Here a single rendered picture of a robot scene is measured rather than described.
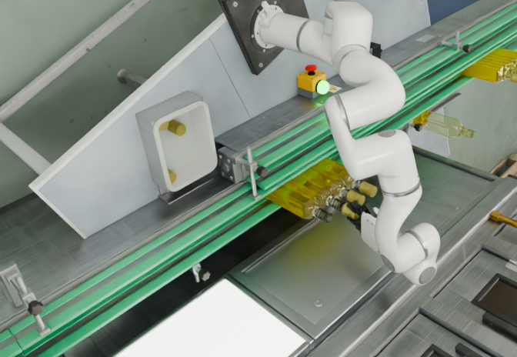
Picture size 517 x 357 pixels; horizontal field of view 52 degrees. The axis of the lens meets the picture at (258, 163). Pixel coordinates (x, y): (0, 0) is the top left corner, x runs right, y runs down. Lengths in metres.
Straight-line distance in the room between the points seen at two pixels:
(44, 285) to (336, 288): 0.74
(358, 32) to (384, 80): 0.17
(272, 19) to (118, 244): 0.75
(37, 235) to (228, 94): 0.82
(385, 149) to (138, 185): 0.72
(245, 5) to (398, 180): 0.68
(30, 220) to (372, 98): 1.33
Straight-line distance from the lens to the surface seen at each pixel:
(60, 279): 1.39
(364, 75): 1.19
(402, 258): 1.24
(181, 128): 1.44
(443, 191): 1.87
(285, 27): 1.51
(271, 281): 1.49
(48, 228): 1.96
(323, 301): 1.43
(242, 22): 1.53
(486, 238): 1.69
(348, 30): 1.28
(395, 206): 1.18
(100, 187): 1.45
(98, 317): 1.40
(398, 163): 1.12
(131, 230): 1.46
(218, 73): 1.55
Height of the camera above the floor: 1.92
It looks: 41 degrees down
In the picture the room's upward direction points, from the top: 117 degrees clockwise
